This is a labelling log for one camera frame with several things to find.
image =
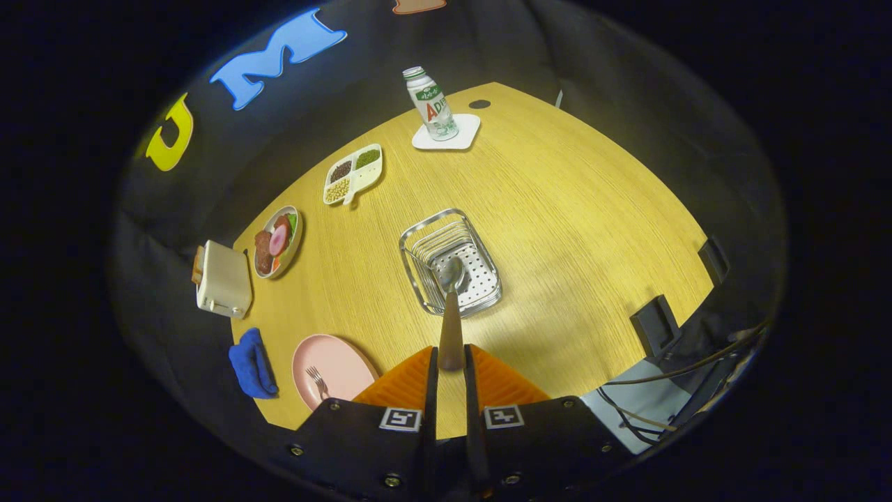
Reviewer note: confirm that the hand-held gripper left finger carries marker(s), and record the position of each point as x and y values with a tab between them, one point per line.
430	397

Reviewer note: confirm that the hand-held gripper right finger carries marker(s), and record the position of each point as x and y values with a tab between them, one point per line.
472	397

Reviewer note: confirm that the pink plate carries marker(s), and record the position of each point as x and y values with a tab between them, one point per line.
345	362

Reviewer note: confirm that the blue cloth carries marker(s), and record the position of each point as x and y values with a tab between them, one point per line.
252	362

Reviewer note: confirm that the grey food plate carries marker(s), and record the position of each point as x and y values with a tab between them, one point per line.
295	244

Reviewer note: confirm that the pink ham slice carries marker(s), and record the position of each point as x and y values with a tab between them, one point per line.
279	239

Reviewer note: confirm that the brown steak piece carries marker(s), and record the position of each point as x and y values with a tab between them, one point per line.
263	252

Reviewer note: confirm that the green lettuce leaf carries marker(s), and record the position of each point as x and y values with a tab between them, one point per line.
293	223

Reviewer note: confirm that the pile of yellow soybeans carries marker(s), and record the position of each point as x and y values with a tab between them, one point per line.
337	190

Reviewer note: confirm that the white divided dish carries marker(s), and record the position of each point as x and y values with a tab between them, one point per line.
368	178

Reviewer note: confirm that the small brown meat piece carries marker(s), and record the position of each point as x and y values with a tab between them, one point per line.
281	222

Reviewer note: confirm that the white toaster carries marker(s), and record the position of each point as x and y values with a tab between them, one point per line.
224	279

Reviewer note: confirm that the pile of black beans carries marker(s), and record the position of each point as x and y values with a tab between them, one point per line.
341	171

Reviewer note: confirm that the pile of green beans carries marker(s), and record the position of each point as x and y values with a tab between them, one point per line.
367	157

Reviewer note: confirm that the toast slice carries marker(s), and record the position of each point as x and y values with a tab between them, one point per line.
198	265

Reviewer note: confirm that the white square coaster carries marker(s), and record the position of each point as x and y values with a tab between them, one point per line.
468	129

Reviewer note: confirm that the white green-capped drink bottle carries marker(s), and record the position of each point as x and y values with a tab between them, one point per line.
432	104

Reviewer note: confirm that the black backdrop cloth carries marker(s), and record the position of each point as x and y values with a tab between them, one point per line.
209	181

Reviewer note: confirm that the black table edge bracket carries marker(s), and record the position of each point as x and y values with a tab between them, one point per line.
655	326
714	260

